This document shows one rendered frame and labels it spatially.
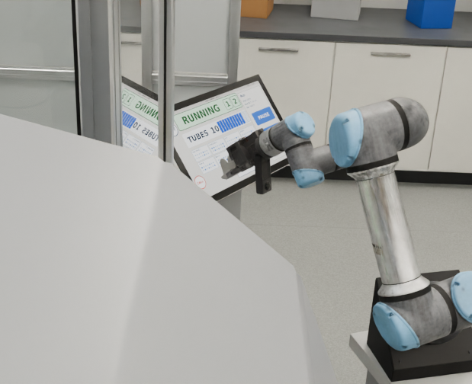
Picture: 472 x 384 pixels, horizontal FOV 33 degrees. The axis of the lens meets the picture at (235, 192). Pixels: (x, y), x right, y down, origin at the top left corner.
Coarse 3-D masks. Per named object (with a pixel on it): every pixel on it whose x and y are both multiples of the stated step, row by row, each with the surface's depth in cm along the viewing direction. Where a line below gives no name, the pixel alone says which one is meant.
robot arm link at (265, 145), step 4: (264, 132) 216; (260, 136) 216; (264, 136) 215; (260, 140) 216; (264, 140) 215; (268, 140) 213; (260, 144) 216; (264, 144) 215; (268, 144) 214; (264, 148) 215; (268, 148) 214; (272, 148) 214; (268, 152) 215; (272, 152) 215; (276, 152) 215; (280, 152) 215; (272, 156) 217
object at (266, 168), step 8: (256, 160) 220; (264, 160) 220; (256, 168) 221; (264, 168) 221; (256, 176) 222; (264, 176) 221; (256, 184) 223; (264, 184) 222; (256, 192) 223; (264, 192) 223
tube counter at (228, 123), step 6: (234, 114) 246; (240, 114) 248; (246, 114) 250; (222, 120) 242; (228, 120) 244; (234, 120) 246; (240, 120) 247; (246, 120) 249; (210, 126) 238; (216, 126) 239; (222, 126) 241; (228, 126) 243; (234, 126) 244; (216, 132) 238; (222, 132) 240
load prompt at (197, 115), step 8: (224, 96) 247; (232, 96) 249; (208, 104) 241; (216, 104) 243; (224, 104) 245; (232, 104) 247; (240, 104) 250; (184, 112) 233; (192, 112) 235; (200, 112) 237; (208, 112) 239; (216, 112) 242; (224, 112) 244; (176, 120) 230; (184, 120) 231; (192, 120) 234; (200, 120) 236; (184, 128) 230
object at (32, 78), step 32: (0, 0) 91; (32, 0) 91; (64, 0) 91; (0, 32) 92; (32, 32) 92; (64, 32) 92; (0, 64) 94; (32, 64) 94; (64, 64) 94; (0, 96) 96; (32, 96) 96; (64, 96) 96; (64, 128) 97
